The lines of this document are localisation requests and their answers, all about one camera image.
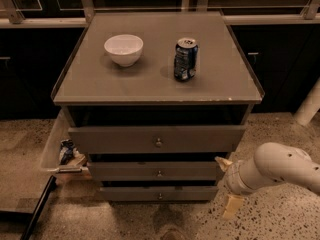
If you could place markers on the grey top drawer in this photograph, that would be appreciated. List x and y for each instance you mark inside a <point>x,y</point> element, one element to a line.
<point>156,139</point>

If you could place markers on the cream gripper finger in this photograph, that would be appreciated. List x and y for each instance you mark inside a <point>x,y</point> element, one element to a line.
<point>233,204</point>
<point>223,163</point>

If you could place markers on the clear plastic bin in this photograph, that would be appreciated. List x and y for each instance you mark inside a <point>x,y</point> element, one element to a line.
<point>50,160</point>

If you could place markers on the grey drawer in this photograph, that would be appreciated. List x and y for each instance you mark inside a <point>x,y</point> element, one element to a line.
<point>156,139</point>
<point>155,171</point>
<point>158,194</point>

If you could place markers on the black pole on floor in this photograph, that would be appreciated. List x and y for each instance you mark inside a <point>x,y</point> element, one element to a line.
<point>32,221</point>

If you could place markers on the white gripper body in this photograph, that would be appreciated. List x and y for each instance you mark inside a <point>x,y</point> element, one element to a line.
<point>232,178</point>

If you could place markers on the grey drawer cabinet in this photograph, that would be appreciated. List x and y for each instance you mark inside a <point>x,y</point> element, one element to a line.
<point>97,92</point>

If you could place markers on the white post at right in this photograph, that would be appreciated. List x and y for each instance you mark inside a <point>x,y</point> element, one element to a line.
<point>309,106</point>

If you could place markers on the grey bottom drawer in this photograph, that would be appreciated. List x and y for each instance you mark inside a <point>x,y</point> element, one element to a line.
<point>158,194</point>

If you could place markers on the blue soda can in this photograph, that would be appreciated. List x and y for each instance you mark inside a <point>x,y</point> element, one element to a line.
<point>185,59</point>

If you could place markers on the white ceramic bowl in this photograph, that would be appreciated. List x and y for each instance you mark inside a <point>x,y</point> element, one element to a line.
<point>124,49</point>

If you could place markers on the blue snack bag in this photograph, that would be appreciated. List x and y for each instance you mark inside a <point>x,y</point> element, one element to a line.
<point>66,151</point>

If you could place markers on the dark background counter cabinets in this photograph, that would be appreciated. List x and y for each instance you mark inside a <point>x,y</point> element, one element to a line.
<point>279,38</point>

